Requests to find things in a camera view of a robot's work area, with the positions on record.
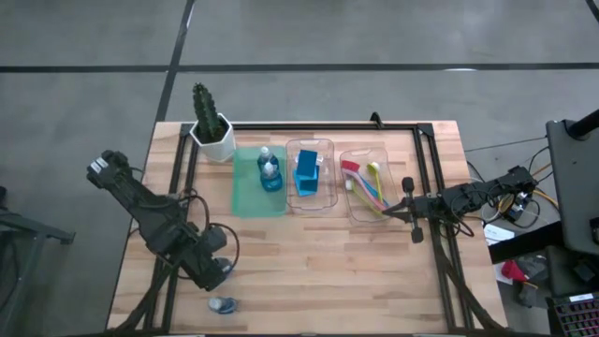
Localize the green cactus plant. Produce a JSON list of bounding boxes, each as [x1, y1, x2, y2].
[[192, 82, 221, 141]]

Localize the black beam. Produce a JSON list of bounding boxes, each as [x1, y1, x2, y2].
[[488, 220, 565, 265]]

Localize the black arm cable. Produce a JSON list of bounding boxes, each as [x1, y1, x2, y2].
[[177, 189, 241, 282], [456, 161, 516, 238]]

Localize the backlit keyboard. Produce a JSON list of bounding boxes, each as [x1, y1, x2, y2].
[[546, 290, 599, 337]]

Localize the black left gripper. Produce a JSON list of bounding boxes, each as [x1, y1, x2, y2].
[[180, 226, 231, 292]]

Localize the orange wire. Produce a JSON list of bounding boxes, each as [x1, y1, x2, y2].
[[531, 185, 561, 211]]

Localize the clear plastic bin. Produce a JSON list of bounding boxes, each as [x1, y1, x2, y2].
[[339, 147, 399, 224], [285, 137, 339, 212]]

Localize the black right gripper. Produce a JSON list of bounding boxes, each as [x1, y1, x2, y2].
[[381, 176, 445, 244]]

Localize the blue sponge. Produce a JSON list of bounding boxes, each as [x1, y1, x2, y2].
[[293, 168, 321, 198], [296, 149, 320, 180]]

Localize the green dish brush white bristles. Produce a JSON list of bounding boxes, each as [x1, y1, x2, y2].
[[366, 161, 385, 203], [344, 180, 386, 217]]

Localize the blue dish soap bottle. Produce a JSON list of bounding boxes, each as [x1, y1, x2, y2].
[[259, 162, 285, 193], [207, 295, 240, 315], [256, 145, 281, 172], [215, 256, 234, 278]]

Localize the teal dish brush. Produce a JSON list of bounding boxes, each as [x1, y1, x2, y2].
[[358, 173, 381, 203]]

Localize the black pole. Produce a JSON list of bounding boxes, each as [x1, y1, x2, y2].
[[566, 109, 599, 140]]

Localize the white paper sheet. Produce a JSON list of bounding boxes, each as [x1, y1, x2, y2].
[[484, 223, 516, 247]]

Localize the green translucent plastic bin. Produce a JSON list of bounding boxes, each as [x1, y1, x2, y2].
[[232, 145, 288, 219]]

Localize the grey bag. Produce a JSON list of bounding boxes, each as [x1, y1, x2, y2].
[[517, 255, 551, 308]]

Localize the white hexagonal plant pot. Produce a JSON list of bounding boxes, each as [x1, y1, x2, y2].
[[189, 113, 237, 164]]

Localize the blue circuit board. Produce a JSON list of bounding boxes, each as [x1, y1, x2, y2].
[[499, 191, 534, 224]]

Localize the grey cabinet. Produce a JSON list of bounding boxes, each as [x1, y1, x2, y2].
[[545, 119, 599, 256]]

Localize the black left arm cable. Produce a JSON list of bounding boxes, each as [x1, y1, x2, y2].
[[177, 189, 241, 282]]

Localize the thin black floor cable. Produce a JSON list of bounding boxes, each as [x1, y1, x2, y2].
[[464, 136, 548, 154]]

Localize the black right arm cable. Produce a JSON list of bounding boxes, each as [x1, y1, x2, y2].
[[456, 161, 516, 238]]

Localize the dark grey metal stand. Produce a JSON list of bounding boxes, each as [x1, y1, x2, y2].
[[0, 184, 77, 337]]

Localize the red cone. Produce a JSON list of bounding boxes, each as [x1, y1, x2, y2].
[[500, 259, 530, 284]]

